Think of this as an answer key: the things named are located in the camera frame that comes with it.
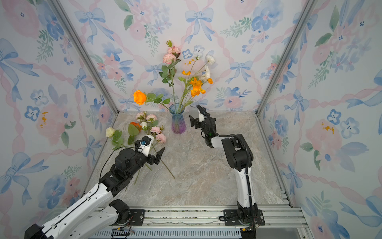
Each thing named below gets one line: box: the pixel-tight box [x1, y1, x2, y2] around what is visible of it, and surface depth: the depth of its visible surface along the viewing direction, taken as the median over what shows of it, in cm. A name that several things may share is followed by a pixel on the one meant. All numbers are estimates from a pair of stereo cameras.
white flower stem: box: [179, 54, 215, 112], surface depth 90 cm
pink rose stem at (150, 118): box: [135, 111, 159, 135], surface depth 115 cm
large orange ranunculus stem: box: [133, 89, 171, 112], surface depth 74 cm
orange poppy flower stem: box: [178, 70, 206, 112], surface depth 88 cm
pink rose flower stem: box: [159, 39, 181, 109], surface depth 86 cm
